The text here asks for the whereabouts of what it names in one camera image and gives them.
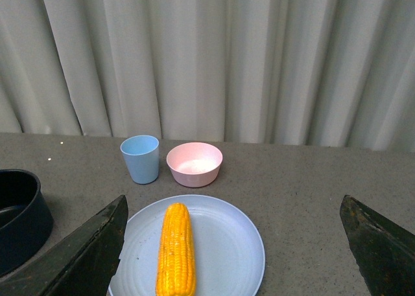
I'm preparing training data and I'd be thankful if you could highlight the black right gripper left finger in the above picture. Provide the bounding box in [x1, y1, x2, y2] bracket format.
[1, 195, 128, 295]

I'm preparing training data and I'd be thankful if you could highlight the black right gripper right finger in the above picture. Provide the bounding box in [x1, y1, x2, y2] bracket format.
[340, 195, 414, 295]

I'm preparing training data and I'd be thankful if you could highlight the yellow corn cob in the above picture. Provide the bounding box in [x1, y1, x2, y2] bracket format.
[156, 203, 197, 296]

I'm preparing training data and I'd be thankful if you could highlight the dark blue saucepan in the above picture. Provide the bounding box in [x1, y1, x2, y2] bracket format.
[1, 169, 53, 276]

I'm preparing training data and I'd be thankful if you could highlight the light blue cup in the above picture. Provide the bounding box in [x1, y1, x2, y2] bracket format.
[120, 135, 160, 185]

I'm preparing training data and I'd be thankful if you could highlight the light blue plate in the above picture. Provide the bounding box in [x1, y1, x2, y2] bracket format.
[109, 194, 265, 295]

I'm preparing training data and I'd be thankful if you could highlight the pink bowl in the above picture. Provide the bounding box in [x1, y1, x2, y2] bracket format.
[166, 142, 223, 188]

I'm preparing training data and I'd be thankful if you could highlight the grey curtain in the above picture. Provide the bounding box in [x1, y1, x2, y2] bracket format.
[1, 0, 414, 152]

